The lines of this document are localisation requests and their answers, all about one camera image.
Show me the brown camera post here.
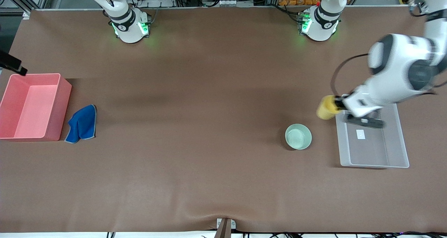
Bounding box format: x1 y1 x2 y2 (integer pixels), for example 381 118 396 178
214 218 232 238

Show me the pink plastic bin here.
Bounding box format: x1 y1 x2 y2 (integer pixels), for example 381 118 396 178
0 73 72 142

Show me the yellow plastic cup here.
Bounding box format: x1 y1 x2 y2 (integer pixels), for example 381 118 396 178
316 95 338 120

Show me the blue cloth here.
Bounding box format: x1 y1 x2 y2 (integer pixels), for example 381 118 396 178
65 104 97 144

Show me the clear plastic bin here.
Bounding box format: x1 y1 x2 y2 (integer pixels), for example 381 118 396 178
334 94 410 168

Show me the grey metal bracket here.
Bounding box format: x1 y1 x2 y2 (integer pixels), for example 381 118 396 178
217 218 236 230

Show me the white socket strip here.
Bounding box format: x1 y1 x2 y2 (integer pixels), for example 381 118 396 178
204 0 239 7

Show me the mint green bowl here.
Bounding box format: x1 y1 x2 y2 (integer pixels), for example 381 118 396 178
285 123 312 150

